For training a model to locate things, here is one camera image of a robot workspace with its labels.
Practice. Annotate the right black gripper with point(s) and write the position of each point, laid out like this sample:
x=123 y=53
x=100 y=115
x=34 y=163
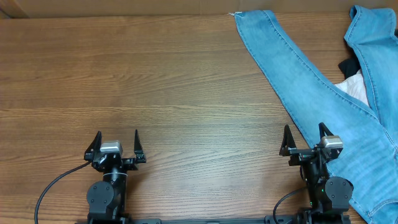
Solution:
x=301 y=154

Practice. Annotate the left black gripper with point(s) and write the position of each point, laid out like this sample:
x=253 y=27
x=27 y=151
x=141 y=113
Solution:
x=132 y=164

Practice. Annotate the light blue denim jeans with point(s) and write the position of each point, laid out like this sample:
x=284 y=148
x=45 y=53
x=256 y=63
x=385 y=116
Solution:
x=368 y=129

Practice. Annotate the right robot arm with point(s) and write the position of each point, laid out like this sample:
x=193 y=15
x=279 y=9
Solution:
x=329 y=196

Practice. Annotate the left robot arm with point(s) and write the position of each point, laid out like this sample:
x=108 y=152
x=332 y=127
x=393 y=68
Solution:
x=107 y=198

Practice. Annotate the pale pink garment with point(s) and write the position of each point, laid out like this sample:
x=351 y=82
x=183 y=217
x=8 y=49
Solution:
x=355 y=87

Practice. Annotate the black garment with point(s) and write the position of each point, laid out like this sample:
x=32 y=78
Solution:
x=349 y=67

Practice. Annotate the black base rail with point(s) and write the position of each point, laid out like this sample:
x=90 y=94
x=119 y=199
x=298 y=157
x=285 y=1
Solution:
x=283 y=219

